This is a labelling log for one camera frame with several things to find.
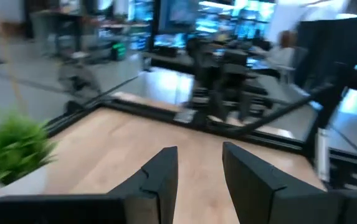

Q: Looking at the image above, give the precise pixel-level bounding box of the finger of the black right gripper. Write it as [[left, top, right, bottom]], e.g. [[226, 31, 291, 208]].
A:
[[238, 103, 254, 122], [210, 103, 226, 123]]

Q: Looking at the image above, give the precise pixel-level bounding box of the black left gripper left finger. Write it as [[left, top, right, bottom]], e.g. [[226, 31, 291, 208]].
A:
[[0, 146, 179, 224]]

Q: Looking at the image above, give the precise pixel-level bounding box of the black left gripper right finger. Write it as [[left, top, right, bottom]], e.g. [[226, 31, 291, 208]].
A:
[[222, 141, 357, 224]]

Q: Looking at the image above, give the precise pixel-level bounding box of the person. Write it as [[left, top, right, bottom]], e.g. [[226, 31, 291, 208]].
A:
[[267, 29, 299, 74]]

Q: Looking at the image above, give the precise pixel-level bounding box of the black computer monitor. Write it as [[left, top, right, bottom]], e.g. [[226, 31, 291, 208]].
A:
[[295, 15, 357, 94]]

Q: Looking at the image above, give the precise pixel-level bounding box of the green background box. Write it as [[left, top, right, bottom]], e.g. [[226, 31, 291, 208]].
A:
[[111, 42, 128, 62]]

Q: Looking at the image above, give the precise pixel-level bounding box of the green plant in white pot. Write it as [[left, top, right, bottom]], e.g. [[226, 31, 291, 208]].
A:
[[0, 110, 57, 206]]

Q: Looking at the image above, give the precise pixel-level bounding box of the black aluminium table frame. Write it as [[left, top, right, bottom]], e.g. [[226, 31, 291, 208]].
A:
[[45, 90, 357, 190]]

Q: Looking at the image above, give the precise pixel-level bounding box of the yellow floor cable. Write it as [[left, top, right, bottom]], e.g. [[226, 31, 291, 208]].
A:
[[0, 0, 29, 118]]

